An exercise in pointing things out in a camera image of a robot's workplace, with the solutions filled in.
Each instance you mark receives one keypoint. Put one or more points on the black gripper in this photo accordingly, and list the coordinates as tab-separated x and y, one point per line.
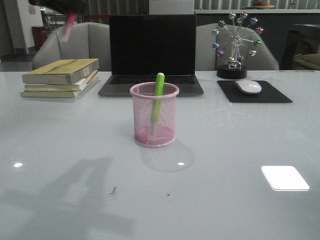
61	6

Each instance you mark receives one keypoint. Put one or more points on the pink highlighter pen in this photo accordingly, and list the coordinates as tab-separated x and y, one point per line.
67	27

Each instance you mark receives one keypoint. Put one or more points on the green highlighter pen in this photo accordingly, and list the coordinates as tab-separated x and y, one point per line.
156	104

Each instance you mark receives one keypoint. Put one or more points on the pink mesh pen holder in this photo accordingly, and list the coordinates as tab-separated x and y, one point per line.
143	96

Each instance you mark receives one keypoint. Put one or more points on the red bin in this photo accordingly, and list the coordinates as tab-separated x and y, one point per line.
40	35

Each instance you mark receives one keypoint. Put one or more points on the left grey chair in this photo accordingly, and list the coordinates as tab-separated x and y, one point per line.
86	40

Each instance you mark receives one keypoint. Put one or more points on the grey chair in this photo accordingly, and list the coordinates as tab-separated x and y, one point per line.
256	55
86	40

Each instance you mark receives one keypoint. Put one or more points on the top yellow book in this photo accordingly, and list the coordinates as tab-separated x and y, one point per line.
62	72

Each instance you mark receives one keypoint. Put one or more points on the yellow book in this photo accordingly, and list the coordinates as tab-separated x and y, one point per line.
51	94
62	72

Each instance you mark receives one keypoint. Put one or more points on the middle white book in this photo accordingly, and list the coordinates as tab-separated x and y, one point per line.
77	86

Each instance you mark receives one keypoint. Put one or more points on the grey laptop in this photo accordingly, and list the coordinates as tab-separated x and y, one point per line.
141	46

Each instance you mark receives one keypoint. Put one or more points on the bottom yellow book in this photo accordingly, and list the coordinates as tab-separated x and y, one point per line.
51	94

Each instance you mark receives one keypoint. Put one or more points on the right grey chair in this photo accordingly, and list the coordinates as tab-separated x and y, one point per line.
256	55

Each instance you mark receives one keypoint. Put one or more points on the ferris wheel desk toy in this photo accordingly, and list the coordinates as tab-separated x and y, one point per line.
233	68

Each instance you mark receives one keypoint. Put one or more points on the fruit plate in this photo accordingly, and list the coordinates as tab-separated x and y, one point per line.
262	5

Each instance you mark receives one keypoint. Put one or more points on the white computer mouse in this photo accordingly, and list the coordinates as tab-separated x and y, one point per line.
248	86

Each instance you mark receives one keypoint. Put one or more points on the black mouse pad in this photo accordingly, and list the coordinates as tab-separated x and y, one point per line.
269	93

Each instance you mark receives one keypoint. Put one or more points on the olive cushion seat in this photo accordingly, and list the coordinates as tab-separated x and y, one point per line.
307	61

